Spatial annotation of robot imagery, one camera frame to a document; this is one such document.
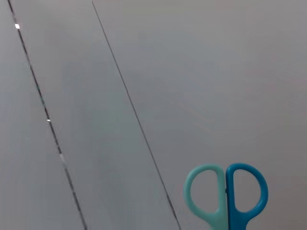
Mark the blue and teal scissors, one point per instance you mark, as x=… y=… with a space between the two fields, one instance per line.
x=247 y=210

